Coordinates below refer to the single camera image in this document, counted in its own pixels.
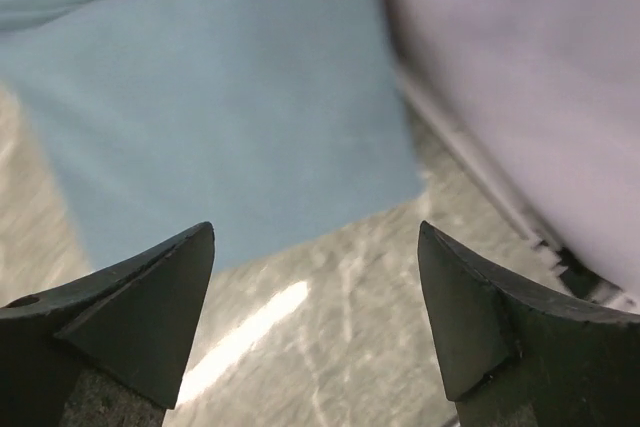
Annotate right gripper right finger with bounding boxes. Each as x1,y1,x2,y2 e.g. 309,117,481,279
418,222,639,427

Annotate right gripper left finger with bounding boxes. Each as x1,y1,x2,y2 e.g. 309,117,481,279
1,222,215,426

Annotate blue t shirt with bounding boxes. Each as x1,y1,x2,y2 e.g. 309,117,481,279
1,0,424,269

